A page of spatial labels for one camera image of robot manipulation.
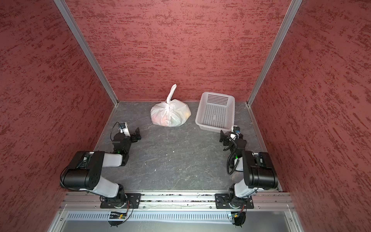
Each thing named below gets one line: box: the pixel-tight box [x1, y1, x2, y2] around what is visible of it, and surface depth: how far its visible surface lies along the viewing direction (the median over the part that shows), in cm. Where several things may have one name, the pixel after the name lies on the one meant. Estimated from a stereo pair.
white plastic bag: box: [150, 83, 192, 128], surface depth 105 cm
